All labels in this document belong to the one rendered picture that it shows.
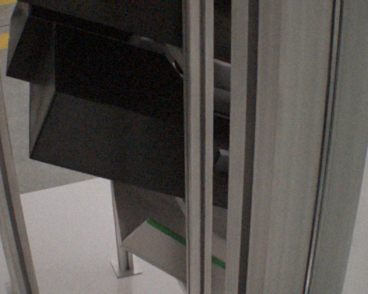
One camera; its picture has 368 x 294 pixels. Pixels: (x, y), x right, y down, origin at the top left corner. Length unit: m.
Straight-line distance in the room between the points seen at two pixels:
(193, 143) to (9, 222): 0.17
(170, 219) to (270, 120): 0.74
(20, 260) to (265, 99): 0.57
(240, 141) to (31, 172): 2.65
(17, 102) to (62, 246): 1.97
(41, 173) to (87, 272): 1.62
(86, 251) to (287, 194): 1.09
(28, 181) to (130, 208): 1.96
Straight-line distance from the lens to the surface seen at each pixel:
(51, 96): 0.70
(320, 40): 0.18
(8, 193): 0.69
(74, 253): 1.28
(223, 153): 0.82
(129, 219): 0.85
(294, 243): 0.21
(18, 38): 0.84
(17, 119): 3.13
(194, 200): 0.74
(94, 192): 1.39
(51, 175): 2.83
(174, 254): 0.83
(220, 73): 0.93
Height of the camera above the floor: 1.74
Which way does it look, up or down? 37 degrees down
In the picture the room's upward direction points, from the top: 1 degrees counter-clockwise
